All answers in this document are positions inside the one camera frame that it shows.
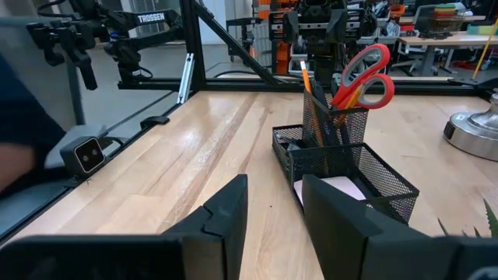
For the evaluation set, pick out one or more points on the white shade silver table lamp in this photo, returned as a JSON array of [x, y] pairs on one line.
[[474, 132]]

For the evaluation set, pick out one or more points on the black aluminium table frame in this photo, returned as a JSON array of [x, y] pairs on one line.
[[194, 39]]

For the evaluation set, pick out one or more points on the black mesh desk organizer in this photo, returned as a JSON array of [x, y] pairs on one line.
[[373, 171]]

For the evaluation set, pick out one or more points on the wooden top work table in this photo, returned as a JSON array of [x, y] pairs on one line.
[[439, 39]]

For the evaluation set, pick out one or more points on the small black depth camera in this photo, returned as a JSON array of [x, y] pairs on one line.
[[83, 155]]

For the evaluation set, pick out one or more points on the succulent plant in black pot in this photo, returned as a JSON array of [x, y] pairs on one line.
[[492, 221]]

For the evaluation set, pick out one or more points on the person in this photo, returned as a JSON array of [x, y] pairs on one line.
[[23, 116]]

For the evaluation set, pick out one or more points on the yellow pencil with pink eraser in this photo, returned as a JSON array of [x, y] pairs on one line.
[[352, 101], [307, 83]]

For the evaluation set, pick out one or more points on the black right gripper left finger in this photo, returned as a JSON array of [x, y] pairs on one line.
[[116, 258]]

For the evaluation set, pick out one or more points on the shelving with orange bins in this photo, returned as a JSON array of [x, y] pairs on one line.
[[282, 54]]

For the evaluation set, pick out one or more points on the black marker pen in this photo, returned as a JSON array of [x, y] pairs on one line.
[[321, 101]]

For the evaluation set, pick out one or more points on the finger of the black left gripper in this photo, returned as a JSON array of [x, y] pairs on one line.
[[292, 27], [339, 24]]

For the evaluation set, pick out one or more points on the person's forearm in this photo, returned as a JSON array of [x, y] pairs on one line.
[[13, 163]]

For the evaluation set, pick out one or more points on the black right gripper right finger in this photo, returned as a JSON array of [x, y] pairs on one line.
[[350, 249]]

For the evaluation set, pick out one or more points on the silver angle bracket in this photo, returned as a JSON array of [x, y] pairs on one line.
[[185, 78]]

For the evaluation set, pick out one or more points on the black rail clamp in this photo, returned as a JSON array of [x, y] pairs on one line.
[[153, 121]]

